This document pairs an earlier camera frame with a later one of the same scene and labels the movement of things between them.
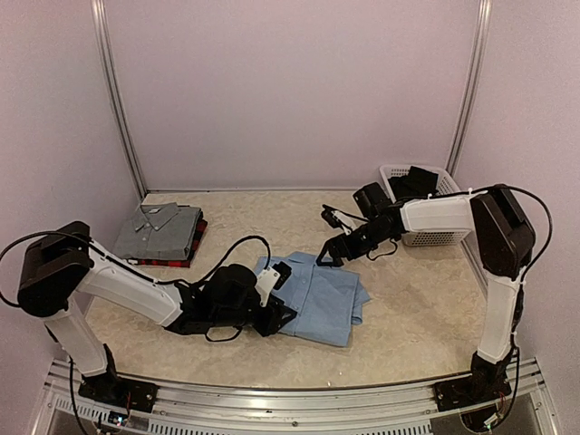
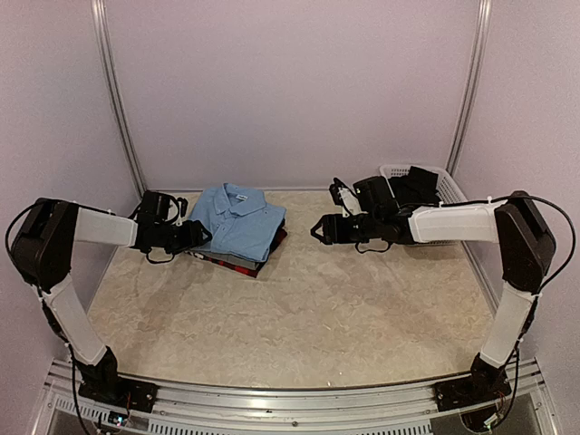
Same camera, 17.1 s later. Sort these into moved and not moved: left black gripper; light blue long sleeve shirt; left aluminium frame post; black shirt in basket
Moved: left black gripper; light blue long sleeve shirt
Not moved: left aluminium frame post; black shirt in basket
